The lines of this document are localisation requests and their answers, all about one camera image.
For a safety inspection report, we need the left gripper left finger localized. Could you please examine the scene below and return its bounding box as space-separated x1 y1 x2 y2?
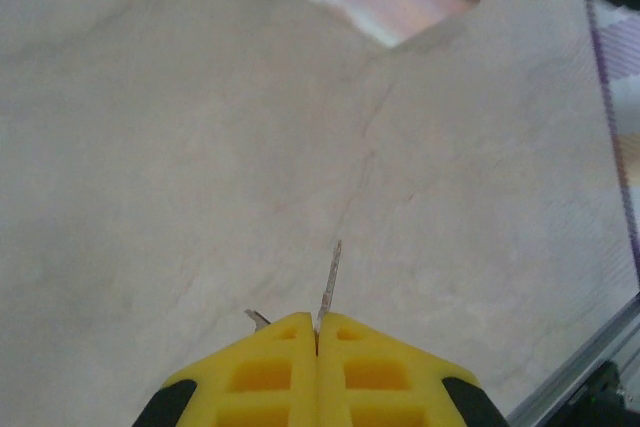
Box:
132 311 320 427

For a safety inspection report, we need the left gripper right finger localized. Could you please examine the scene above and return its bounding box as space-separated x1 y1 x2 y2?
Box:
316 311 511 427

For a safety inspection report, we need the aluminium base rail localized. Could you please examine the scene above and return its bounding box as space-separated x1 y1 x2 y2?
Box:
504 291 640 427

